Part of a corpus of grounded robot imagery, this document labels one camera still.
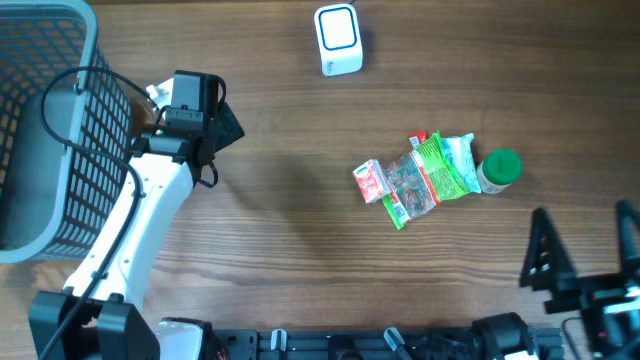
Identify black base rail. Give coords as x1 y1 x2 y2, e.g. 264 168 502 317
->
199 327 566 360

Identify grey plastic mesh basket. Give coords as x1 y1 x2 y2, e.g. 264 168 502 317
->
1 1 133 264

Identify white barcode scanner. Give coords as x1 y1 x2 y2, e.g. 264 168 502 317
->
314 3 364 77

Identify green gummy candy bag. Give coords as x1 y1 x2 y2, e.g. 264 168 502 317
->
382 131 471 230

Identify small red orange box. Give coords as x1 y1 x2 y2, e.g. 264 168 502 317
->
353 159 391 204

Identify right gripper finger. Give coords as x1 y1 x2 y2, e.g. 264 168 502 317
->
519 208 576 291
616 200 639 275

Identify teal white wipes packet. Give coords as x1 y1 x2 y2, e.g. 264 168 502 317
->
441 133 481 193

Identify red stick sachet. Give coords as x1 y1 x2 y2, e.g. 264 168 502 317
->
408 130 429 148

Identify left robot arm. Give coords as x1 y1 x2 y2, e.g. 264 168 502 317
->
29 71 245 359

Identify green lid jar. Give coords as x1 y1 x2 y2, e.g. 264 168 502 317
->
476 148 523 194

